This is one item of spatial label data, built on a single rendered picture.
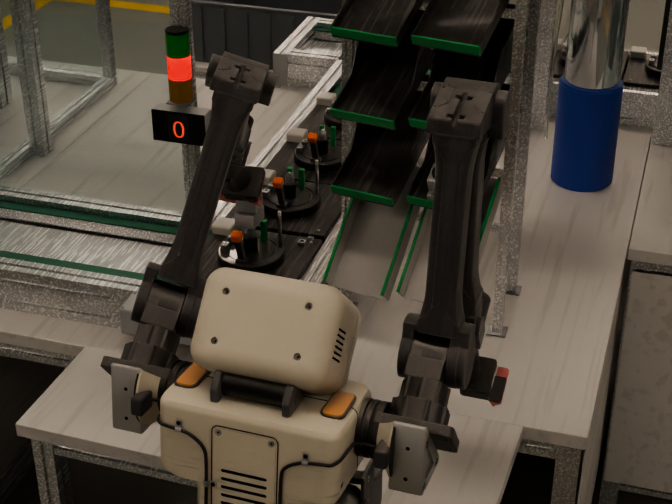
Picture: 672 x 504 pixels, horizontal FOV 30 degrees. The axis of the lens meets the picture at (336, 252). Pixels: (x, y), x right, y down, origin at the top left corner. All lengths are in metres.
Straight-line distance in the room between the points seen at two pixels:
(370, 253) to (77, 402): 0.64
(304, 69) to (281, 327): 2.08
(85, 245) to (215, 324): 1.12
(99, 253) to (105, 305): 0.22
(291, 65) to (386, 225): 1.32
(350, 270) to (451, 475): 0.50
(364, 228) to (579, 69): 0.81
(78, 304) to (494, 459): 0.94
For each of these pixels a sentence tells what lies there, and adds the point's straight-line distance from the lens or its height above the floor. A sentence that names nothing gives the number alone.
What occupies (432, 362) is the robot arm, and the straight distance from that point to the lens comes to 1.83.
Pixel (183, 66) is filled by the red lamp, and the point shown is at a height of 1.34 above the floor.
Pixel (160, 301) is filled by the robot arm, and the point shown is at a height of 1.26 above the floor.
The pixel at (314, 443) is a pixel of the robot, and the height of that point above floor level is 1.22.
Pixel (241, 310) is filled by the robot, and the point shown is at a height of 1.35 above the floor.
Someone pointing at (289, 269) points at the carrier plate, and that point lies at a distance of 2.61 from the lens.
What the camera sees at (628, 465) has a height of 0.23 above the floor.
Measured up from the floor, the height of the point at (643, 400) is 0.44.
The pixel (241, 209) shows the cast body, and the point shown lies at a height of 1.10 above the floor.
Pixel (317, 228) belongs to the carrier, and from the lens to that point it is 2.76.
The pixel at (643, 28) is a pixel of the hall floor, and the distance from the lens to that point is 6.97.
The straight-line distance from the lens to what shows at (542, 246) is 2.95.
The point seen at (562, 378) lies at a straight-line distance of 2.51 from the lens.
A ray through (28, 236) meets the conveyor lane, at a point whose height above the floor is 0.92.
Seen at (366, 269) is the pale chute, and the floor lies 1.03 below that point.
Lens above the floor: 2.30
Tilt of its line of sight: 30 degrees down
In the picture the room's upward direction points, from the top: straight up
